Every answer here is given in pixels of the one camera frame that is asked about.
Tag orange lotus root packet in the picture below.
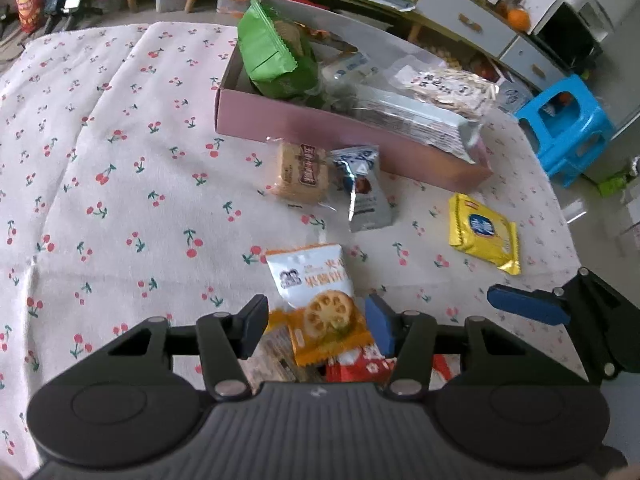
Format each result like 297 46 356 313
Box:
266 244 373 367

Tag black white microwave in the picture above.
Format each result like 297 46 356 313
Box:
521 0 602 74

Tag beige biscuit packet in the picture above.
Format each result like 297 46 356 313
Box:
270 139 330 204

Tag white blue snack packet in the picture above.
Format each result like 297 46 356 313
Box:
320 52 380 90

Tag yellow cracker packet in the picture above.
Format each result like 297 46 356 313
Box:
448 193 521 276

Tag green chip bag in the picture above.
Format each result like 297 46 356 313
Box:
238 0 321 100

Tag lower orange fruit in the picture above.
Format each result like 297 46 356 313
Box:
506 8 530 32

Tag blue white date packet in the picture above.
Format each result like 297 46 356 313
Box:
329 145 393 233

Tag pink cardboard box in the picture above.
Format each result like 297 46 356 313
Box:
214 0 496 195

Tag grey foil snack packet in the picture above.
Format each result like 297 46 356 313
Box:
340 84 480 164

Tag clear bag striped sticks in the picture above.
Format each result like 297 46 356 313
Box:
387 60 499 120

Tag black handheld device on floor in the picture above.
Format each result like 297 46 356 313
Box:
43 0 103 35

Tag cherry print white cloth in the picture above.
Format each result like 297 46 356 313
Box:
1 23 582 476

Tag white toy box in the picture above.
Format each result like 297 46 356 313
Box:
497 76 534 115

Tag blue plastic stool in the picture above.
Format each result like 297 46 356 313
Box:
515 75 615 188

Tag red snack packet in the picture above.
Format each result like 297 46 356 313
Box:
326 344 460 389

